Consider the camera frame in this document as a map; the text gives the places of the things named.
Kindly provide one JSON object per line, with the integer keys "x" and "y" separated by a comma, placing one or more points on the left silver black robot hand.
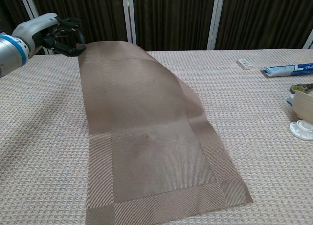
{"x": 34, "y": 29}

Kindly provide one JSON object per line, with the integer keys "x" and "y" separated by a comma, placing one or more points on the brown woven placemat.
{"x": 151, "y": 137}

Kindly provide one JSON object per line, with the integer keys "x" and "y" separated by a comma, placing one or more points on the beige bowl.
{"x": 304, "y": 107}

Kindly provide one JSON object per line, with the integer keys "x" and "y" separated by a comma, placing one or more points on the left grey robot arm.
{"x": 9, "y": 53}

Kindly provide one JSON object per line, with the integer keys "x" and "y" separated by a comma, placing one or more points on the dark pleated screen panel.
{"x": 264, "y": 17}
{"x": 9, "y": 7}
{"x": 97, "y": 9}
{"x": 171, "y": 17}

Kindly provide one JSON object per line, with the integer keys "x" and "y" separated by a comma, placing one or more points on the pink woven tablecloth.
{"x": 36, "y": 137}

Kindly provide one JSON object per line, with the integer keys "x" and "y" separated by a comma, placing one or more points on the small white box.
{"x": 244, "y": 63}

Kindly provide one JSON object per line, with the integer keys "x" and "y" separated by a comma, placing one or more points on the blue white toothpaste tube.
{"x": 281, "y": 70}

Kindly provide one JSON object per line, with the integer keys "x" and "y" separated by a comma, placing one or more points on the white mahjong tile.
{"x": 290, "y": 100}

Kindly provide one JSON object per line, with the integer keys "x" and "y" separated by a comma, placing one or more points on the white round cap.
{"x": 302, "y": 129}

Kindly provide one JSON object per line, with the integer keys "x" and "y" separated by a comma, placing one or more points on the grey screen frame post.
{"x": 129, "y": 14}
{"x": 309, "y": 41}
{"x": 215, "y": 14}
{"x": 27, "y": 0}

